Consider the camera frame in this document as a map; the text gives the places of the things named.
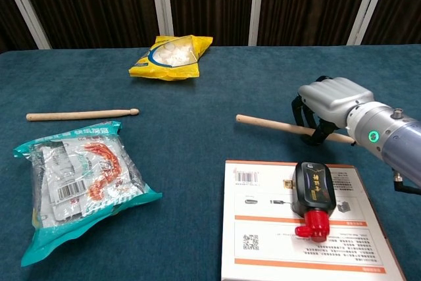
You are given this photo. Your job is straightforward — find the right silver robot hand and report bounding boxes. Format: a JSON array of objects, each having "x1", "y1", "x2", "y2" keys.
[{"x1": 291, "y1": 76, "x2": 376, "y2": 146}]

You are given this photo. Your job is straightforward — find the wooden drumstick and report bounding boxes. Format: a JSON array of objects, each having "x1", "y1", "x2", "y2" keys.
[
  {"x1": 235, "y1": 114, "x2": 357, "y2": 145},
  {"x1": 26, "y1": 108, "x2": 140, "y2": 122}
]

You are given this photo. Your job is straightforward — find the black bottle red cap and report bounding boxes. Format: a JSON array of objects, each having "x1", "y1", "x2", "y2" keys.
[{"x1": 291, "y1": 161, "x2": 337, "y2": 243}]

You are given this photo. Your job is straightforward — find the teal velvet table cloth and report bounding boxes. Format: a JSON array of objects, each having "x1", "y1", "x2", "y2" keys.
[{"x1": 0, "y1": 43, "x2": 421, "y2": 281}]

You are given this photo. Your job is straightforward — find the white orange product box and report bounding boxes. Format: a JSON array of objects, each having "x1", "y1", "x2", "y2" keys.
[{"x1": 220, "y1": 159, "x2": 408, "y2": 281}]

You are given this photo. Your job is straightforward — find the yellow snack bag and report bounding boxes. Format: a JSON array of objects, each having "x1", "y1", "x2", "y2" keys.
[{"x1": 128, "y1": 34, "x2": 214, "y2": 82}]

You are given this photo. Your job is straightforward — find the teal shrimp snack package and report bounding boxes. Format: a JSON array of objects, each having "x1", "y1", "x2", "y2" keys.
[{"x1": 12, "y1": 120, "x2": 163, "y2": 268}]

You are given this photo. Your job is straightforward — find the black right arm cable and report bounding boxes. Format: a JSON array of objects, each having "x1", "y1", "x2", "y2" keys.
[{"x1": 393, "y1": 168, "x2": 421, "y2": 195}]

